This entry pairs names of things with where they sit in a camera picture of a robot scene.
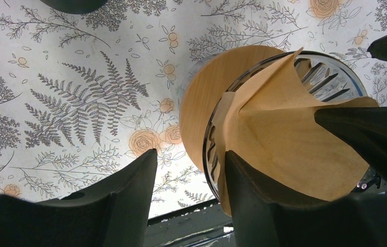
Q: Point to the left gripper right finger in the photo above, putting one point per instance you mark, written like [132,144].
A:
[355,220]

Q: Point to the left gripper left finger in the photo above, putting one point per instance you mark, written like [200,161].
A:
[112,212]

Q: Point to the grey ribbed glass dripper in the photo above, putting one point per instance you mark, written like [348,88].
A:
[325,77]

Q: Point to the grey glass pitcher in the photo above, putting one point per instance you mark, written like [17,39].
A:
[190,75]

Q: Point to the red-rimmed glass carafe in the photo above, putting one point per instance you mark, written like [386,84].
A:
[75,6]

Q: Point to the floral table mat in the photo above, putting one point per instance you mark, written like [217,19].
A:
[81,95]

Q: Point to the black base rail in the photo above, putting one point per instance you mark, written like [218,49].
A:
[203,224]

